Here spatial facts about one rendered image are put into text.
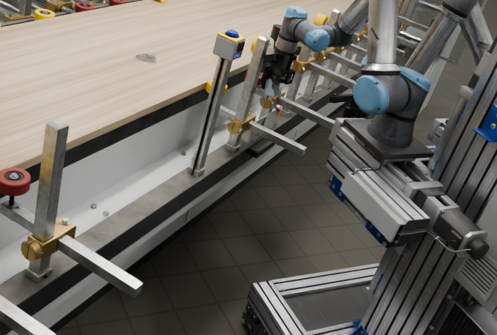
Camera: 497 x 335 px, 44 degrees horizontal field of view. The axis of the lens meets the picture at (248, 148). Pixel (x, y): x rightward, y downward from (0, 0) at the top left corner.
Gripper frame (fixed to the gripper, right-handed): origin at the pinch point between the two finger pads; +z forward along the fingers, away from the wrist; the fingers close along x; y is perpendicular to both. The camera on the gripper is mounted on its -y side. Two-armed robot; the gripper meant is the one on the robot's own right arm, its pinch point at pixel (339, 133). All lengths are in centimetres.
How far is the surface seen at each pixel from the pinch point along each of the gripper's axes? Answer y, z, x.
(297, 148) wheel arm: -7.1, 0.7, -26.5
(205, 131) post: -31, -5, -57
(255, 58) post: -32, -26, -31
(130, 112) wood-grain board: -51, -7, -72
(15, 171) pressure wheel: -47, -8, -123
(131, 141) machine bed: -51, 5, -68
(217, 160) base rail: -31, 13, -41
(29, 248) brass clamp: -31, 1, -134
